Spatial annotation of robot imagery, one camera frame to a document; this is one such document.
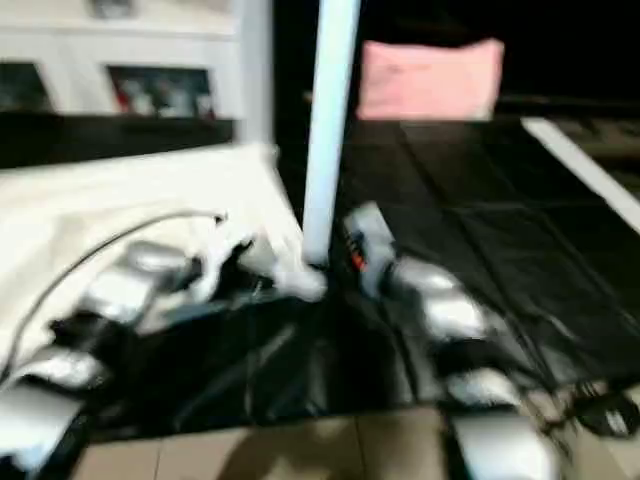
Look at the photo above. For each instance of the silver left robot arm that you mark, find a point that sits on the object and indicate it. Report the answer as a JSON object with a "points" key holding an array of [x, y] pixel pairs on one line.
{"points": [[130, 285]]}

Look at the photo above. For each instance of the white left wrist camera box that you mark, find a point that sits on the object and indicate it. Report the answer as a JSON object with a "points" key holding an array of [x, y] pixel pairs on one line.
{"points": [[225, 255]]}

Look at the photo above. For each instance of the white plastic table top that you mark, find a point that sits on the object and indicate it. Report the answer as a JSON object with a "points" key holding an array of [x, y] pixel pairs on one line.
{"points": [[100, 200]]}

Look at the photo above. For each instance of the black tripod stand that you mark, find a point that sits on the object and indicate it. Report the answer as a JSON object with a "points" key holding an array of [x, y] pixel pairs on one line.
{"points": [[610, 415]]}

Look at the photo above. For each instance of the red bottle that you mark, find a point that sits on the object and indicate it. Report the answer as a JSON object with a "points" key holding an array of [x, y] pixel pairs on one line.
{"points": [[125, 95]]}

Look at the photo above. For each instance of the black work mat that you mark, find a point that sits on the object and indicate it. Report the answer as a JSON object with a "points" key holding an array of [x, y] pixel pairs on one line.
{"points": [[480, 220]]}

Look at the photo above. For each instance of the white flat board strip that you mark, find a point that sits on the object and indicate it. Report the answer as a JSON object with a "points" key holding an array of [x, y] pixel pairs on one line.
{"points": [[580, 165]]}

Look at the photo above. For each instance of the dark patterned ornament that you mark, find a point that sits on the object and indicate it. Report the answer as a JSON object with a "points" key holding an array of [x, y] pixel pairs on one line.
{"points": [[113, 6]]}

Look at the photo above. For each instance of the pink pillow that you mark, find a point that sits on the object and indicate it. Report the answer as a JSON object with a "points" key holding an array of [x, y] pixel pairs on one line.
{"points": [[430, 80]]}

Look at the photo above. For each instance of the white glass-door cabinet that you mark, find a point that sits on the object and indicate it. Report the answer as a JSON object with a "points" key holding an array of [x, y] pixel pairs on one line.
{"points": [[150, 45]]}

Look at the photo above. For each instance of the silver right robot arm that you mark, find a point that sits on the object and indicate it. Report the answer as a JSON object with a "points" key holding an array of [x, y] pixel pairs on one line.
{"points": [[440, 300]]}

